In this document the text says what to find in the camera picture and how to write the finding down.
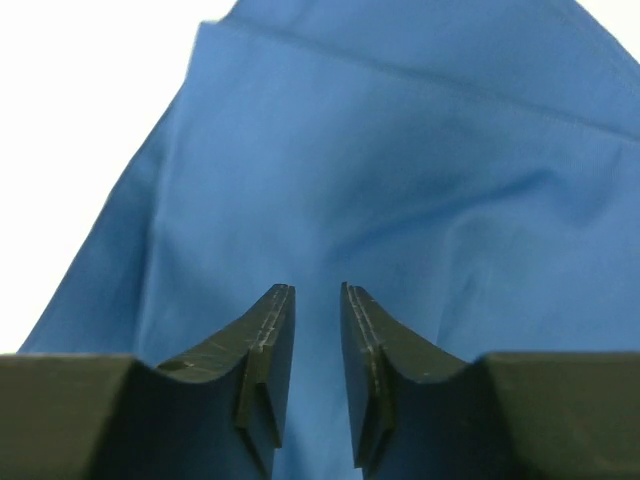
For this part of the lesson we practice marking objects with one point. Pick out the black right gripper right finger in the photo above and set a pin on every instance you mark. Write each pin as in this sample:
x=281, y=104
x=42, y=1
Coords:
x=418, y=412

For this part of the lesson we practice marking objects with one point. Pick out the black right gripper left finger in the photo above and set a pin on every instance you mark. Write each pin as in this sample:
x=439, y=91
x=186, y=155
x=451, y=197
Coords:
x=216, y=411

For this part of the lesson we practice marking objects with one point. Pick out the blue surgical drape cloth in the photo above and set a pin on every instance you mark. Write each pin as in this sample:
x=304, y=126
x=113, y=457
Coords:
x=473, y=164

